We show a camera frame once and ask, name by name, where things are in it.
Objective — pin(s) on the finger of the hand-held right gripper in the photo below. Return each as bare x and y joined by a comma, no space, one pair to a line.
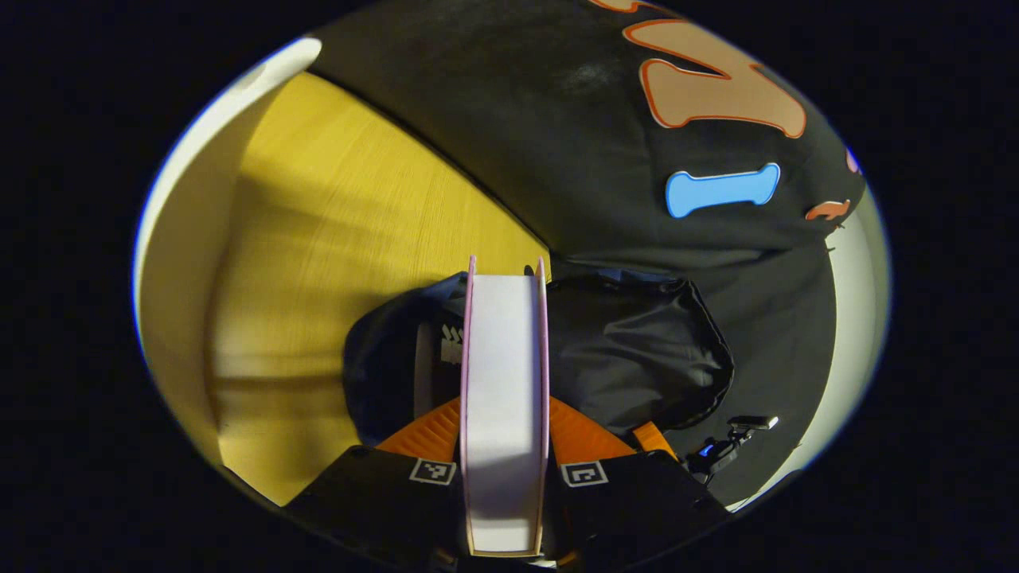
654,439

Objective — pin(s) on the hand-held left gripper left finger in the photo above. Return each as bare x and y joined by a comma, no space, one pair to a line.
374,501

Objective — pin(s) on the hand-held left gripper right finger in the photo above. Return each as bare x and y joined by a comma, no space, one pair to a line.
629,505

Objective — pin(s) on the blue schoolbag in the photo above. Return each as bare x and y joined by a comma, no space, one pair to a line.
629,358

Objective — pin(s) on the black cover book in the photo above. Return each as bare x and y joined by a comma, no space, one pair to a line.
423,374

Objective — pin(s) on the pink cover book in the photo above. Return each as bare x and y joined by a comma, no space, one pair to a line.
503,398

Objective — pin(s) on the black backdrop cloth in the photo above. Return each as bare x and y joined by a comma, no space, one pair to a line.
517,119

